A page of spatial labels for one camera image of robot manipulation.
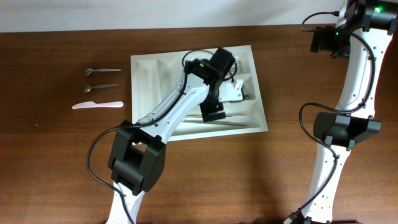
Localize large metal spoon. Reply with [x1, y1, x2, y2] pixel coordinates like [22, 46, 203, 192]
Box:
[236, 61, 243, 70]

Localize white plastic knife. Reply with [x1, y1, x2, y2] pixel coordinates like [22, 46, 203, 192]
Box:
[72, 101, 124, 110]

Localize white plastic cutlery tray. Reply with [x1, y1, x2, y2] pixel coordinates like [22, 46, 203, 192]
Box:
[131, 45, 268, 141]

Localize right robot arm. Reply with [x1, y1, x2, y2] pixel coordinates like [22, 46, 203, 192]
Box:
[285, 1, 397, 223]

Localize metal kitchen tongs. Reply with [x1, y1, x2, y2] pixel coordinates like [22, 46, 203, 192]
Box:
[183, 113, 251, 126]

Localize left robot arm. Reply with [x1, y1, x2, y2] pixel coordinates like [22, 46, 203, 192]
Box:
[107, 48, 236, 223]

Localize small metal teaspoon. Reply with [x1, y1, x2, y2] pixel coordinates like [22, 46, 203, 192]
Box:
[85, 68, 121, 76]
[82, 84, 118, 93]

